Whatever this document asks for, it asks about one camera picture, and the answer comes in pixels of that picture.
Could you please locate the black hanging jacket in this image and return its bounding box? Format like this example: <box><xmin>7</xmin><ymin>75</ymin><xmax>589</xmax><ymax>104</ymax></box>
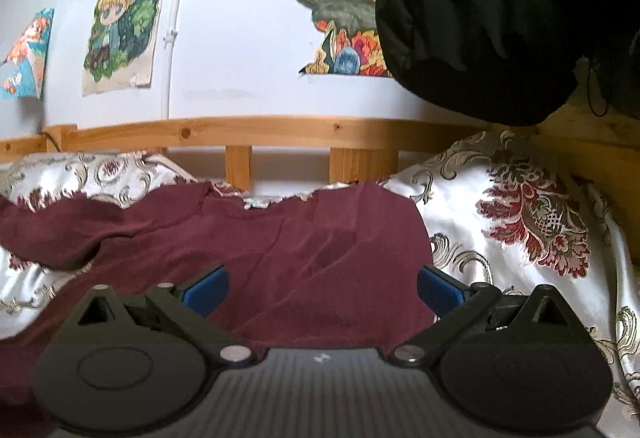
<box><xmin>375</xmin><ymin>0</ymin><xmax>640</xmax><ymax>128</ymax></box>

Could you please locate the wooden bed frame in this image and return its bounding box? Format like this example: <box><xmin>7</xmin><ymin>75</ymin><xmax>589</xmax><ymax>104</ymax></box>
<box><xmin>0</xmin><ymin>58</ymin><xmax>640</xmax><ymax>265</ymax></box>

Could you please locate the orange and blue wall poster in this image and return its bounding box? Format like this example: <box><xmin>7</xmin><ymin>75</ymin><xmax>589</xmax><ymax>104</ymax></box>
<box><xmin>0</xmin><ymin>8</ymin><xmax>55</xmax><ymax>100</ymax></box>

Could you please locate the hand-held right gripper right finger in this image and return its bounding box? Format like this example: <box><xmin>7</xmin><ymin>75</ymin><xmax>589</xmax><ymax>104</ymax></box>
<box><xmin>392</xmin><ymin>265</ymin><xmax>585</xmax><ymax>367</ymax></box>

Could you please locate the maroon knit garment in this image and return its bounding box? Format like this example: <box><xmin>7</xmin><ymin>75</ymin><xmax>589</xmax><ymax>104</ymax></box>
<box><xmin>0</xmin><ymin>181</ymin><xmax>438</xmax><ymax>438</ymax></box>

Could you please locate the black drawstring cord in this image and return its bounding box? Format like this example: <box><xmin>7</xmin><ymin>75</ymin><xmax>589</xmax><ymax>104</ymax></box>
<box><xmin>586</xmin><ymin>57</ymin><xmax>612</xmax><ymax>117</ymax></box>

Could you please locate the white wall pipe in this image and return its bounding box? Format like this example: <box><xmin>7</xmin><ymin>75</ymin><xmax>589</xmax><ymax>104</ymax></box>
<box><xmin>159</xmin><ymin>0</ymin><xmax>194</xmax><ymax>120</ymax></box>

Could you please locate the blond cartoon figure wall poster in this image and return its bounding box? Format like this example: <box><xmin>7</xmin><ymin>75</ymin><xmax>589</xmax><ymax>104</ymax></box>
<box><xmin>82</xmin><ymin>0</ymin><xmax>170</xmax><ymax>97</ymax></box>

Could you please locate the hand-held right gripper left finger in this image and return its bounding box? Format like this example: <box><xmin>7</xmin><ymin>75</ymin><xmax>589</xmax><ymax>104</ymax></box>
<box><xmin>59</xmin><ymin>264</ymin><xmax>252</xmax><ymax>367</ymax></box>

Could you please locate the white floral bedspread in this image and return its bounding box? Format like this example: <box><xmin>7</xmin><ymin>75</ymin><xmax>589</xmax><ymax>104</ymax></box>
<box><xmin>0</xmin><ymin>129</ymin><xmax>640</xmax><ymax>438</ymax></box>

